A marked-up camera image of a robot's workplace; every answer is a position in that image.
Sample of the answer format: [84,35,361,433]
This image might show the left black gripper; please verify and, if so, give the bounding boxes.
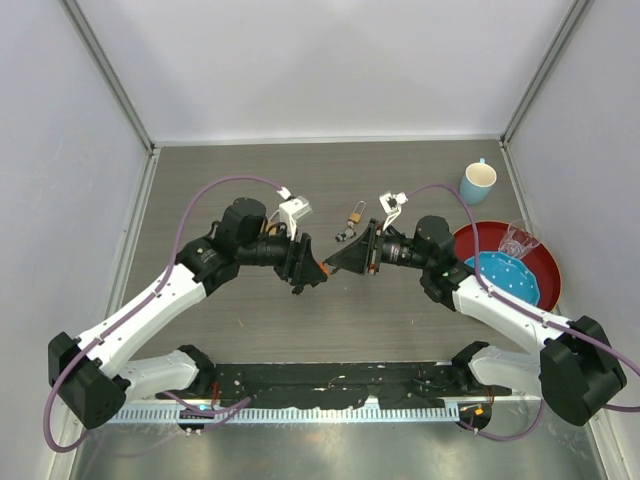
[238,220,327,285]

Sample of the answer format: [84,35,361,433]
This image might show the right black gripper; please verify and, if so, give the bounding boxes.
[329,219,432,276]

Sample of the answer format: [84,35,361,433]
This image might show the small brass padlock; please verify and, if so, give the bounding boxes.
[348,200,366,224]

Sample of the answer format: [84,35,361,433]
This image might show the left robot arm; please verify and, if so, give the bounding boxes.
[48,197,328,429]

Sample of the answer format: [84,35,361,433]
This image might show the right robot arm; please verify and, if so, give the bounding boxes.
[326,216,627,426]

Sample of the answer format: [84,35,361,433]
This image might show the large brass padlock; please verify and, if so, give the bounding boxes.
[264,222,287,236]

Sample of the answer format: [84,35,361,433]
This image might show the red round tray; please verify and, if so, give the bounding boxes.
[454,221,562,311]

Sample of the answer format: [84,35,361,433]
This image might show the light blue mug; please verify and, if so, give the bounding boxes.
[459,158,498,205]

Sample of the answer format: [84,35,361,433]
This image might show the blue dotted plate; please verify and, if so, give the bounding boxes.
[478,251,541,306]

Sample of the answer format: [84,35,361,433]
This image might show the clear drinking glass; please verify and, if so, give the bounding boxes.
[498,219,541,259]

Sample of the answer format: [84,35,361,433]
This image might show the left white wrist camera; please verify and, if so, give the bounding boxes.
[277,187,312,240]

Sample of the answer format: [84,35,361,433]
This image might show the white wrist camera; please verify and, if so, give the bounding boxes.
[277,187,312,240]
[379,192,408,231]

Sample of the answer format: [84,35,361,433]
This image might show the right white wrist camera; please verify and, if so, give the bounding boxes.
[379,192,408,231]

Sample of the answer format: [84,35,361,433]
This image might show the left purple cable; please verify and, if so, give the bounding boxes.
[42,173,281,454]

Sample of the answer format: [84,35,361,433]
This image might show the purple cable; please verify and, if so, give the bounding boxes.
[42,173,281,454]
[404,182,640,444]

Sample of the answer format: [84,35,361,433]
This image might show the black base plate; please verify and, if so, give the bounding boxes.
[176,362,511,410]

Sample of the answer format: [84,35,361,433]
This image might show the white slotted cable duct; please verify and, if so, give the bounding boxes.
[110,400,460,425]

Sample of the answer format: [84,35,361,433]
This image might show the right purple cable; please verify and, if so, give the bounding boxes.
[404,182,640,444]

